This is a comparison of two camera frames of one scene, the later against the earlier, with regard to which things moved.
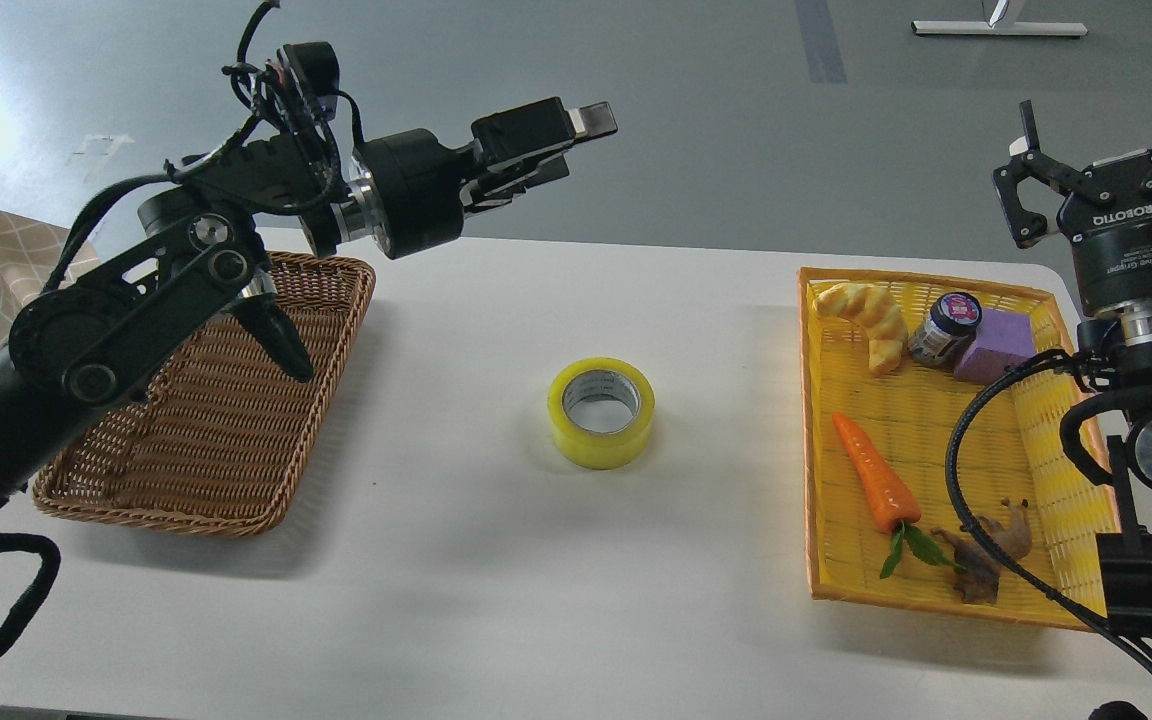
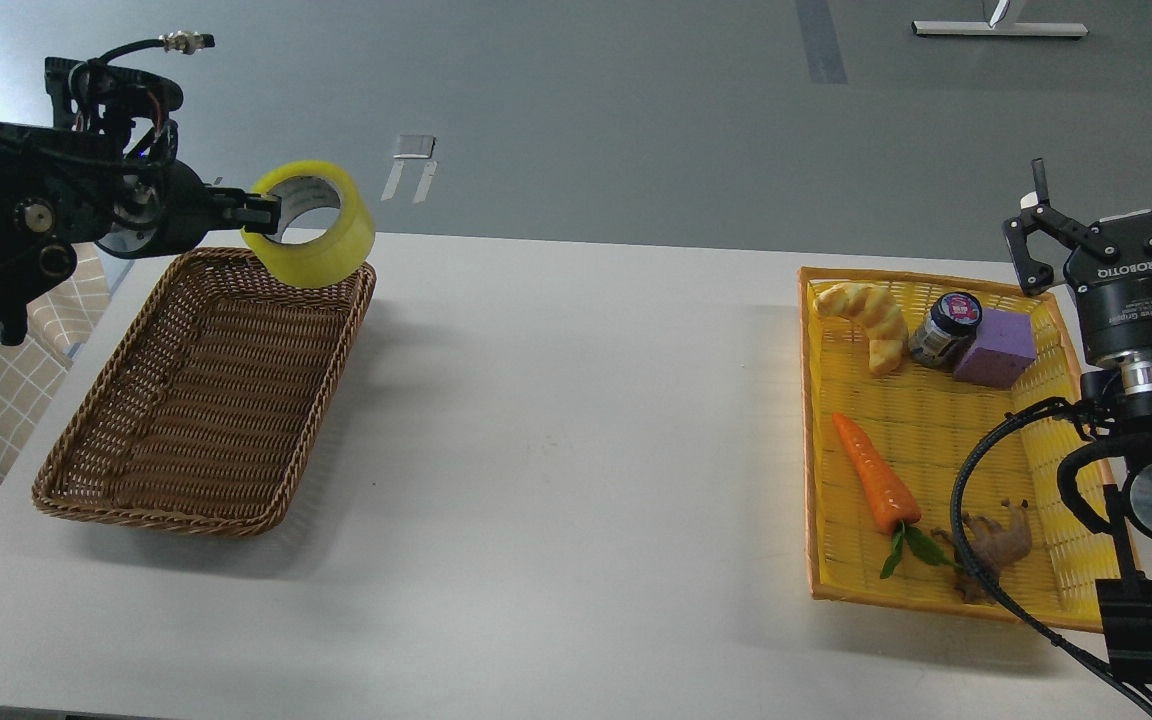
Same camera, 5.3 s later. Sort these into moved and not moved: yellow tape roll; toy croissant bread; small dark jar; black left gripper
Moved: yellow tape roll; black left gripper
Not moved: toy croissant bread; small dark jar
